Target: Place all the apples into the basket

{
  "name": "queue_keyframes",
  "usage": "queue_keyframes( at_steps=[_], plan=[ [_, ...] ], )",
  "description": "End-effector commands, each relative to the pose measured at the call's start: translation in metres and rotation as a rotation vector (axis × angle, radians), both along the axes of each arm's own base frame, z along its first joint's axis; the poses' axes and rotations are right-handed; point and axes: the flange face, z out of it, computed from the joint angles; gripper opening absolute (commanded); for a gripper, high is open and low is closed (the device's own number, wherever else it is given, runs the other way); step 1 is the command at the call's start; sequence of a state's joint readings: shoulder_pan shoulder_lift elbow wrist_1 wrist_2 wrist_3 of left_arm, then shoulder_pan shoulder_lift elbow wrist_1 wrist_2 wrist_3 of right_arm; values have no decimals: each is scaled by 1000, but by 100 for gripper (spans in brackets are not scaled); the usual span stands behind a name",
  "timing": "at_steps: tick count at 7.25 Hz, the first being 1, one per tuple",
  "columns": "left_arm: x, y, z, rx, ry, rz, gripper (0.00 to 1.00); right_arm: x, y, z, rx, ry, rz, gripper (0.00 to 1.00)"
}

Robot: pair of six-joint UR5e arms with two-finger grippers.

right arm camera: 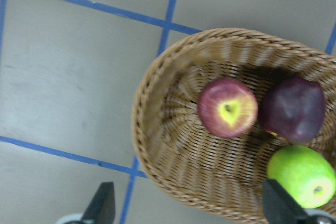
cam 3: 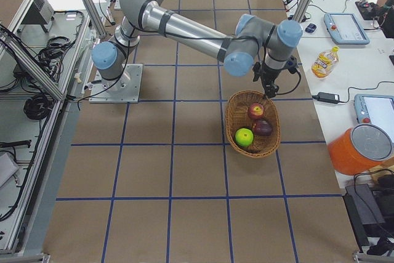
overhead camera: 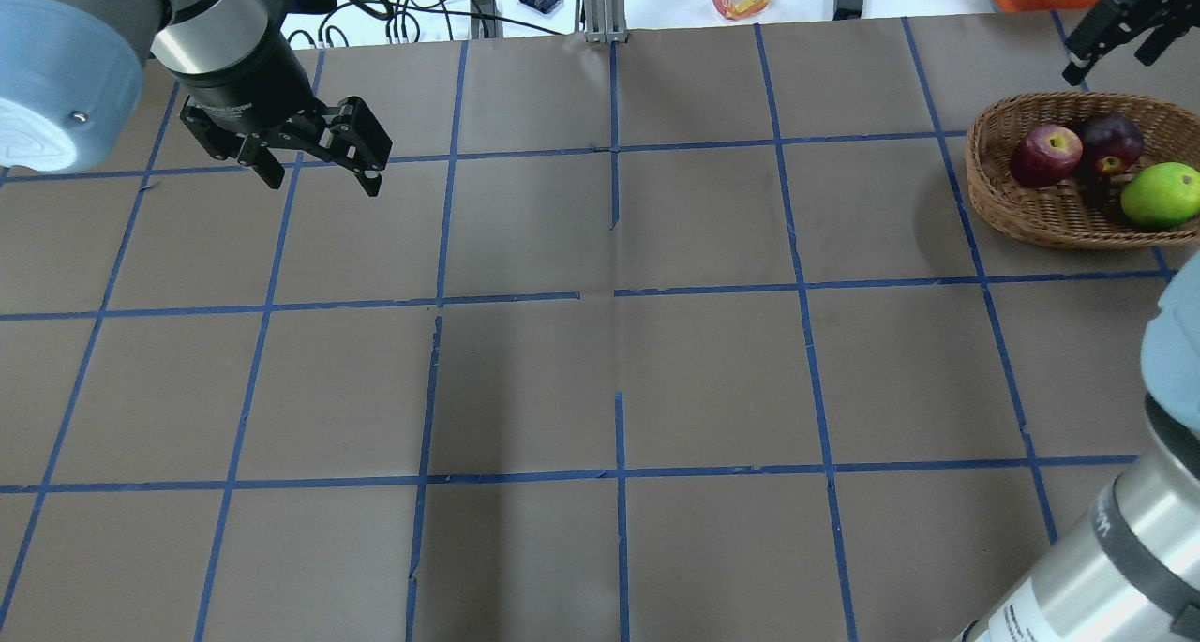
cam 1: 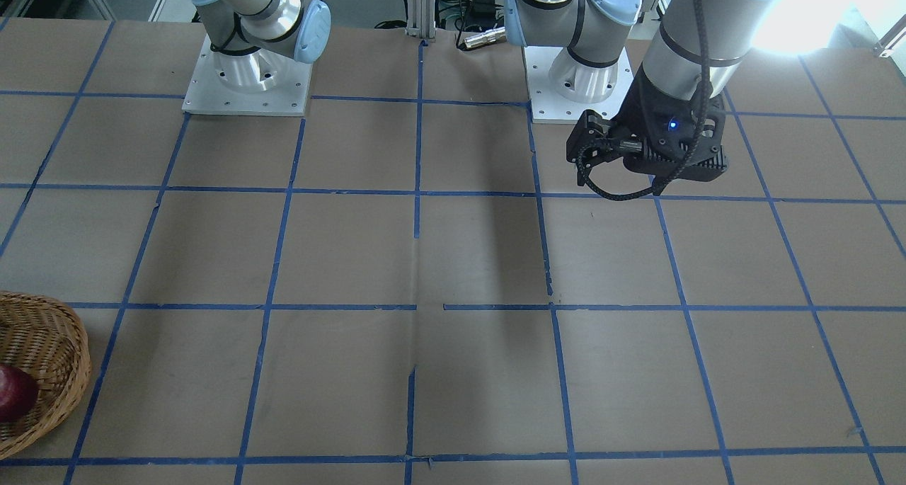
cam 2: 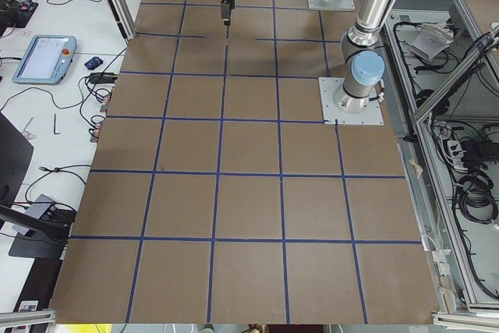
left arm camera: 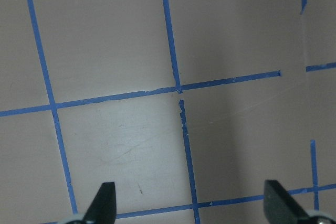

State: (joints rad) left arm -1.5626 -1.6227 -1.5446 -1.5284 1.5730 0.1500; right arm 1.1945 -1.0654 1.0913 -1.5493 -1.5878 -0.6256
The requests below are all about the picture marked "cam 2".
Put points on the dark blue pouch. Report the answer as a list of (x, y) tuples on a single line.
[(93, 63)]

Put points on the teach pendant tablet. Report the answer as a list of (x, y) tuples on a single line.
[(46, 60)]

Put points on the black allen key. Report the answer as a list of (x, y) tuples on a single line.
[(55, 130)]

